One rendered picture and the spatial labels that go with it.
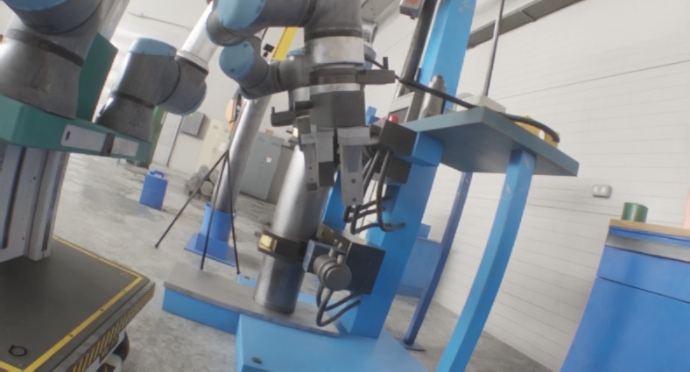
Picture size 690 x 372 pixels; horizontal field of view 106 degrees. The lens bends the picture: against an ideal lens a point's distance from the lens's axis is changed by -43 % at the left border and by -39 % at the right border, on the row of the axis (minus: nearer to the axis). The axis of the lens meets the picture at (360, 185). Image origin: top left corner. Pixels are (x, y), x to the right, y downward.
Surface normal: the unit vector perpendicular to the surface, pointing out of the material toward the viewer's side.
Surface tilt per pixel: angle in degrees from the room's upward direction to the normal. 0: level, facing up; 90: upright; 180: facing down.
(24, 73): 70
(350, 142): 96
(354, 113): 96
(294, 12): 130
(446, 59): 90
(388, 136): 90
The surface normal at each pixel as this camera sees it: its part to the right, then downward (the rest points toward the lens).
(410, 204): 0.29, 0.04
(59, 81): 0.99, -0.05
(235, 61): -0.17, -0.02
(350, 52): 0.54, 0.15
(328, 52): -0.10, 0.21
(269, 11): 0.44, 0.80
